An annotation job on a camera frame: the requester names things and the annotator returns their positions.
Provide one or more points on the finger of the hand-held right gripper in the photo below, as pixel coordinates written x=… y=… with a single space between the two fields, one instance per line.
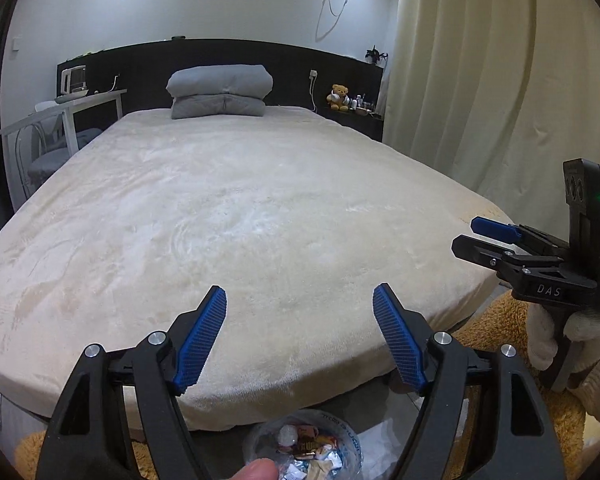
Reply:
x=495 y=230
x=480 y=252

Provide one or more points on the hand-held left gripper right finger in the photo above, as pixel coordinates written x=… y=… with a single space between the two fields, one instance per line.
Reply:
x=400 y=340

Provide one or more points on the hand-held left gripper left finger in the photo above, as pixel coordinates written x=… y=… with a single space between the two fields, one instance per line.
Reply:
x=202 y=340

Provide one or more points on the clear plastic bag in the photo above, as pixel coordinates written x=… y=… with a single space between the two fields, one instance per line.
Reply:
x=345 y=445

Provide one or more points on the white plastic bag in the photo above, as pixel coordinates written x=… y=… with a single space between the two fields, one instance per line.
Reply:
x=286 y=435

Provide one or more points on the red packet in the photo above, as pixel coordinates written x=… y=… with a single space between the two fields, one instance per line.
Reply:
x=309 y=431

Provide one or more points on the dark brown wrapper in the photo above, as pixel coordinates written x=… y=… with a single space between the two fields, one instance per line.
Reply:
x=306 y=450

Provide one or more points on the person's right hand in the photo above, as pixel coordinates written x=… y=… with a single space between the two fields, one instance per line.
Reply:
x=542 y=340

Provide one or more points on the person's left hand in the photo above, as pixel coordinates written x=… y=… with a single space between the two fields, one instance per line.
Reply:
x=257 y=470

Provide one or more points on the person's brown plush pants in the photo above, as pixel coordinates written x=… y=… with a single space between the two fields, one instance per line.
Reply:
x=485 y=325

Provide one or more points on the beige bed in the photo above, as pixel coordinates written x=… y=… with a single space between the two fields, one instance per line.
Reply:
x=230 y=220

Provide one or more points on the cream curtain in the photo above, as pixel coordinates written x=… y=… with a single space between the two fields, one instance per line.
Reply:
x=480 y=85

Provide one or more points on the black bedside table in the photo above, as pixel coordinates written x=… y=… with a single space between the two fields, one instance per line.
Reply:
x=357 y=125

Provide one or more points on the group of small bottles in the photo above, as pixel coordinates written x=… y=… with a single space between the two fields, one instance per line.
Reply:
x=362 y=105

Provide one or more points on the brown teddy bear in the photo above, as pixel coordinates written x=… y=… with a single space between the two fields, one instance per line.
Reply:
x=339 y=98

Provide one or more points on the white bed base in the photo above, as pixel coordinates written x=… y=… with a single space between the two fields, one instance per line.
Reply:
x=5 y=410

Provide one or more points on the small dark potted plant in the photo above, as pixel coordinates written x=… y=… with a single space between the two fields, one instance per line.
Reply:
x=376 y=56

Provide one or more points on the grey pillow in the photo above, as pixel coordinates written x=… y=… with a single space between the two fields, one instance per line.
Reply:
x=215 y=109

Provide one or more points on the chair with grey cushion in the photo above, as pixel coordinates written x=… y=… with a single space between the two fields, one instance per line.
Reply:
x=50 y=160

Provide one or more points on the grey pillows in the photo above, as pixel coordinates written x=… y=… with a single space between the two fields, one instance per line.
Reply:
x=220 y=82

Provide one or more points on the white desk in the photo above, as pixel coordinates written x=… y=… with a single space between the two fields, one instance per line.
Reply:
x=65 y=110

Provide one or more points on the black headboard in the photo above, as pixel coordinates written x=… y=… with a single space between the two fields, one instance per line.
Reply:
x=140 y=65

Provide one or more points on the white desktop appliance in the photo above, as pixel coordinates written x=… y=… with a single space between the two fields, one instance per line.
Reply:
x=72 y=81

